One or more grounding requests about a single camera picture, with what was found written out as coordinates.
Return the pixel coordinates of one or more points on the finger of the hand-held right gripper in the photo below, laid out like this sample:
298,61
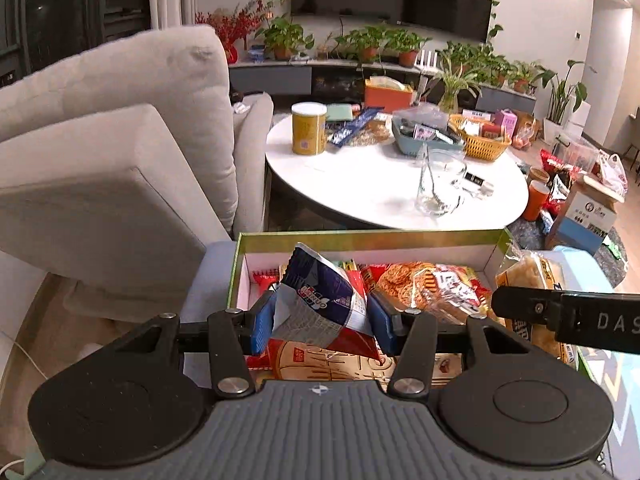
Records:
525,305

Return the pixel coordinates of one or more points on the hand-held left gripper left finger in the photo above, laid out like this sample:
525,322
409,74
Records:
262,325

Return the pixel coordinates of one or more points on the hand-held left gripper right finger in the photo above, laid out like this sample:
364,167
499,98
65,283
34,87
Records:
384,322

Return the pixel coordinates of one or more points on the sliced toast packet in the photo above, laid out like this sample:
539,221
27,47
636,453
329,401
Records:
525,272

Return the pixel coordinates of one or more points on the red packet white lettering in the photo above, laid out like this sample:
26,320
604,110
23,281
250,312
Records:
265,280

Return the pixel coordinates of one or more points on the orange red chips packet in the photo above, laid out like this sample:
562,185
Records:
430,280

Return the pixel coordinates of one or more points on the blue silver snack packet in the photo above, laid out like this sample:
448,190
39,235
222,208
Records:
320,300

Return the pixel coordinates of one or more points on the green cardboard box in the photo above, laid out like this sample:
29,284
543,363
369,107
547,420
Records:
350,240

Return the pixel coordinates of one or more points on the dark marble round table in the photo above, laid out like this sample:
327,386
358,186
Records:
530,235

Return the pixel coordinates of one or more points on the blue patterned table cloth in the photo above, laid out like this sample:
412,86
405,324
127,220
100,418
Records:
610,410

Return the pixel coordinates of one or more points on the blue white cardboard box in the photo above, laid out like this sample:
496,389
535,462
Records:
580,225

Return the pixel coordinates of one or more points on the orange cup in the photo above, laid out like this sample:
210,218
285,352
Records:
536,202

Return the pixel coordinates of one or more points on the glass mug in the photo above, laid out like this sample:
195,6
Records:
440,205

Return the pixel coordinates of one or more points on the brown paper cup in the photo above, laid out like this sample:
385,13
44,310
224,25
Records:
539,174

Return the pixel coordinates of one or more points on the red plastic bag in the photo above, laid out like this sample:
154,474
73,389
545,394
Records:
560,175

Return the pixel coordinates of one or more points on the small black box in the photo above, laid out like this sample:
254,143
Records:
472,177

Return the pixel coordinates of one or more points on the white round table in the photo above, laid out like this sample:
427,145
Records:
360,185

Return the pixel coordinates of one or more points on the white plastic bag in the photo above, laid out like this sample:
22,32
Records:
612,175

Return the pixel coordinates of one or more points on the metal spoon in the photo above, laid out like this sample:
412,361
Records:
434,185

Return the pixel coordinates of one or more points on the clear storage bin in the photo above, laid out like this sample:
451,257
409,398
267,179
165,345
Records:
580,155

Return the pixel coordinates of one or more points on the yellow woven basket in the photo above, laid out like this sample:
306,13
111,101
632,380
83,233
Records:
482,147

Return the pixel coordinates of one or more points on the clear bag of fruit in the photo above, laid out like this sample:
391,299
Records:
527,132

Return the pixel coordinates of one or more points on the blue plastic tray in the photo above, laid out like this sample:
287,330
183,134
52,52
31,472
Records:
410,142

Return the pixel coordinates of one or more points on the pink box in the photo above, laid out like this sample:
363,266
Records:
505,124

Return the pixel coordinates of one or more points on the white tower appliance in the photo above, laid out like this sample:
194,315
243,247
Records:
580,119

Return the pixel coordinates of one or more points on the dark blue long packet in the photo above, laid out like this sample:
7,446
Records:
352,127

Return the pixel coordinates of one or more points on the yellow can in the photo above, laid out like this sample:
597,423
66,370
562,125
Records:
309,132

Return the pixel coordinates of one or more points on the tall plant white pot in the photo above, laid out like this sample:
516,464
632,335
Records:
562,97

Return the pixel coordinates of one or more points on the clear plastic bag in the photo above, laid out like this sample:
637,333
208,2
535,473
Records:
420,112

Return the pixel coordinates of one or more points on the beige sofa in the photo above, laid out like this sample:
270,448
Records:
100,185

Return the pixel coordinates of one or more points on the teal case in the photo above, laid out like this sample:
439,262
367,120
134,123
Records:
340,112

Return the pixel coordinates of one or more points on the black white cloth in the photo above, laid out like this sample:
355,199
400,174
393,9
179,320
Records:
242,102

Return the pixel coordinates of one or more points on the orange tissue box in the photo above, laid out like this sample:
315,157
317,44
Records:
387,97

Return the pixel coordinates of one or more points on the potted green plant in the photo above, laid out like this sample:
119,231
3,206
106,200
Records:
522,79
282,37
407,50
500,67
460,55
367,45

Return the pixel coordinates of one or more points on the spider plant glass vase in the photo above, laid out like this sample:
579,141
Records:
450,85

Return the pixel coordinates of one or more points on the grey television cabinet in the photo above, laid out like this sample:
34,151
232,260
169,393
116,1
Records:
270,77

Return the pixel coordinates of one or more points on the white slatted rack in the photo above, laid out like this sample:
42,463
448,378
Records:
426,60

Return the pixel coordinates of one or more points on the red berry arrangement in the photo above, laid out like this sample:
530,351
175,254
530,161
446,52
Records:
230,27

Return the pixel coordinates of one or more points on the dark glass window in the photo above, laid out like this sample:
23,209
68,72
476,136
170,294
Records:
65,10

